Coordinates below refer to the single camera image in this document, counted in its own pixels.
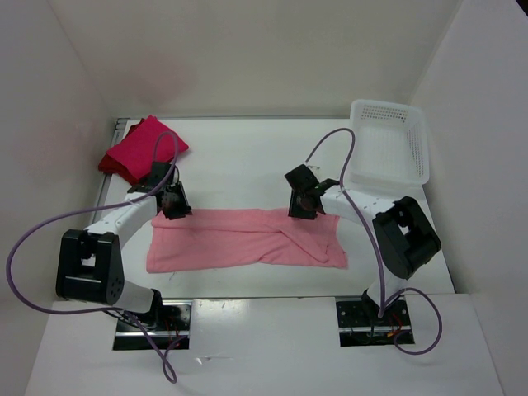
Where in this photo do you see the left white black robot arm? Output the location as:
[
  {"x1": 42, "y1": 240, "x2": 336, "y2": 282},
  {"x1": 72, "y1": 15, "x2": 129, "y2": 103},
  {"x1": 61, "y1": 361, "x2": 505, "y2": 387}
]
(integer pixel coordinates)
[{"x1": 55, "y1": 162, "x2": 191, "y2": 330}]

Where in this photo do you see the white plastic basket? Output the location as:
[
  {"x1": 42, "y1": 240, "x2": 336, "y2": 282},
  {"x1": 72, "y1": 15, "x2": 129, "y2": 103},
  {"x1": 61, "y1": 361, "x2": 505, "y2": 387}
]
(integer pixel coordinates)
[{"x1": 350, "y1": 99, "x2": 430, "y2": 187}]

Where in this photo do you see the dark red t shirt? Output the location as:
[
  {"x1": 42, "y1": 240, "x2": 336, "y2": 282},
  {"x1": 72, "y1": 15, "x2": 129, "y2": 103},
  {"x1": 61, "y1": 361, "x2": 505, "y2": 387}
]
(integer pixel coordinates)
[{"x1": 98, "y1": 118, "x2": 150, "y2": 185}]

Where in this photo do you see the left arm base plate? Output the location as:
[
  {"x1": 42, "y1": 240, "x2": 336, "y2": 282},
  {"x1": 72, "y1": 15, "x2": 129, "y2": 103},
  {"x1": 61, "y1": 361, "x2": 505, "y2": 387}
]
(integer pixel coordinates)
[{"x1": 112, "y1": 299, "x2": 193, "y2": 351}]

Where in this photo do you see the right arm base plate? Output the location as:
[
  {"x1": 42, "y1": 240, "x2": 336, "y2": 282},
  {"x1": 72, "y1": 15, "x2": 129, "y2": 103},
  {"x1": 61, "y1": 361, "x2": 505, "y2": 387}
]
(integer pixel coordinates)
[{"x1": 335, "y1": 296, "x2": 415, "y2": 347}]

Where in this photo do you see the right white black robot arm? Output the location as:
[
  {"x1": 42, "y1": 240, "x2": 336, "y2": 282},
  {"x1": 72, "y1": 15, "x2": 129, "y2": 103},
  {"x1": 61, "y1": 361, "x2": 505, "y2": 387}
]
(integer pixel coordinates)
[{"x1": 285, "y1": 164, "x2": 441, "y2": 324}]

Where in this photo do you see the light pink t shirt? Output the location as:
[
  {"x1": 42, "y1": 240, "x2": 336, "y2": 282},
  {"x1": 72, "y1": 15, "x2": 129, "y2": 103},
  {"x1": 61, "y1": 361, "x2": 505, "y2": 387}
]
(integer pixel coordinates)
[{"x1": 146, "y1": 208, "x2": 348, "y2": 273}]

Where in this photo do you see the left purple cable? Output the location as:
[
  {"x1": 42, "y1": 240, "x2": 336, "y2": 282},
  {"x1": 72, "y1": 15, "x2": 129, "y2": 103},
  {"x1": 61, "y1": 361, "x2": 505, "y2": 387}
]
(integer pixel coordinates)
[{"x1": 5, "y1": 131, "x2": 191, "y2": 384}]

